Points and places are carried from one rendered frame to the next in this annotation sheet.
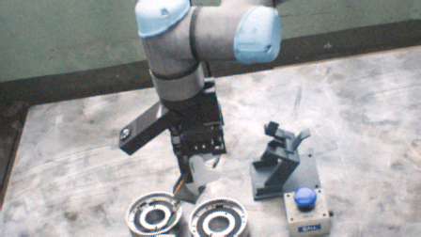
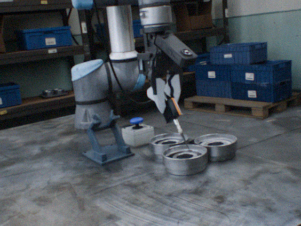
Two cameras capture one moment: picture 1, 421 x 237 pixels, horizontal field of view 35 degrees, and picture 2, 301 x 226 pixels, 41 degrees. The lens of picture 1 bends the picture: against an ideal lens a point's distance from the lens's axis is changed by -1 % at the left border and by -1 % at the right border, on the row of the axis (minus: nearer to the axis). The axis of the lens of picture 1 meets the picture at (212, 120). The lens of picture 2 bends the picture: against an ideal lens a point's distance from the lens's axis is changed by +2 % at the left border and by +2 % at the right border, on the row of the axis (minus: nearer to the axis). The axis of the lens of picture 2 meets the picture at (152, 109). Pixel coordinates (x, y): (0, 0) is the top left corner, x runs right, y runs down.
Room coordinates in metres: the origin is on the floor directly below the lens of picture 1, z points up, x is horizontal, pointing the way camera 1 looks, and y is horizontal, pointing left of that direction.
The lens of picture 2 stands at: (1.44, 0.79, 1.13)
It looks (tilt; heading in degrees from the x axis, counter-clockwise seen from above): 12 degrees down; 232
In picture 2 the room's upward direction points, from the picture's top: 6 degrees counter-clockwise
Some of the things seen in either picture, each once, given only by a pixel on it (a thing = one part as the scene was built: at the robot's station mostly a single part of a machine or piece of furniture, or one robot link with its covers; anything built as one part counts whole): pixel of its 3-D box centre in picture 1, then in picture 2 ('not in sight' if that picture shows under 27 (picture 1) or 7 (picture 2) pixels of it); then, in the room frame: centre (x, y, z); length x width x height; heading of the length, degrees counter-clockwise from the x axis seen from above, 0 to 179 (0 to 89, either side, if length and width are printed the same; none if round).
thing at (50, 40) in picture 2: not in sight; (43, 38); (-0.45, -3.49, 1.11); 0.52 x 0.38 x 0.22; 174
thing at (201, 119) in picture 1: (193, 118); (157, 51); (0.81, 0.03, 1.07); 0.09 x 0.08 x 0.12; 85
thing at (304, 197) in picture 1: (305, 203); (137, 126); (0.79, -0.13, 0.85); 0.04 x 0.04 x 0.05
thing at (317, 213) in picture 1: (309, 213); (137, 134); (0.79, -0.13, 0.82); 0.08 x 0.07 x 0.05; 84
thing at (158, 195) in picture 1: (156, 219); (185, 159); (0.85, 0.14, 0.82); 0.10 x 0.10 x 0.04
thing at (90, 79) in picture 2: not in sight; (91, 79); (0.73, -0.47, 0.97); 0.13 x 0.12 x 0.14; 157
